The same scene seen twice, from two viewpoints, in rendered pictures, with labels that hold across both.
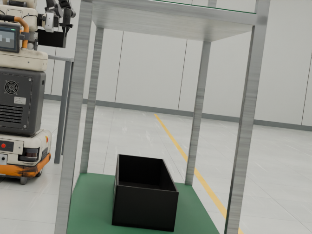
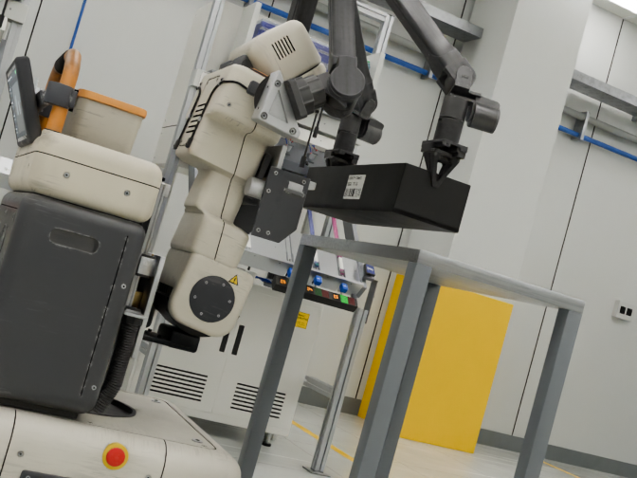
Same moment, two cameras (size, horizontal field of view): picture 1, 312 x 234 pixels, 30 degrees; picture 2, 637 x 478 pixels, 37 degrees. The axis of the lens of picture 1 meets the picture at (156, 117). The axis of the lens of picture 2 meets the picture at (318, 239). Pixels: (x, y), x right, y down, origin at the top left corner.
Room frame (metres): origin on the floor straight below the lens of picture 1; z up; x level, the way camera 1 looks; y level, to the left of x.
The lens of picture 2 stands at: (3.44, -1.16, 0.65)
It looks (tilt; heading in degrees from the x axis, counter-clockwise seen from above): 3 degrees up; 70
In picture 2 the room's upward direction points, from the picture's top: 16 degrees clockwise
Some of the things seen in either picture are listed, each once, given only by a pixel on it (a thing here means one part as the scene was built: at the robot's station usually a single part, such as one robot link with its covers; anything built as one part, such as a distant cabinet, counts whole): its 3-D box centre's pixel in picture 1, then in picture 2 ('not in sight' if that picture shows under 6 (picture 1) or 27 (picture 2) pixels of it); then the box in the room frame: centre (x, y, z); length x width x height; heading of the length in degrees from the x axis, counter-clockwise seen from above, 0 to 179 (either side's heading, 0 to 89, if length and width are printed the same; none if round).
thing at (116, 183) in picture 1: (141, 187); not in sight; (1.85, 0.02, 0.41); 0.57 x 0.17 x 0.11; 4
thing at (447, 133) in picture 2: (66, 21); (446, 136); (4.34, 0.75, 1.06); 0.10 x 0.07 x 0.07; 92
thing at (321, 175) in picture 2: (26, 35); (375, 196); (4.34, 1.03, 0.92); 0.57 x 0.17 x 0.11; 92
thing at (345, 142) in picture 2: not in sight; (344, 146); (4.32, 1.31, 1.06); 0.10 x 0.07 x 0.07; 92
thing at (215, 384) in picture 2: not in sight; (241, 272); (4.50, 2.60, 0.65); 1.01 x 0.73 x 1.29; 94
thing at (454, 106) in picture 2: (67, 12); (456, 110); (4.35, 0.75, 1.12); 0.07 x 0.06 x 0.07; 166
